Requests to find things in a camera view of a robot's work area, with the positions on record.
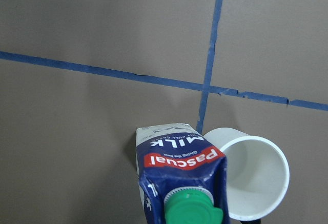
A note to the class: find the white smiley mug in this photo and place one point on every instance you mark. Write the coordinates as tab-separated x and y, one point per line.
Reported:
258	173

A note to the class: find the blue white milk carton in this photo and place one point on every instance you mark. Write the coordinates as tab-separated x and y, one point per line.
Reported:
182	176

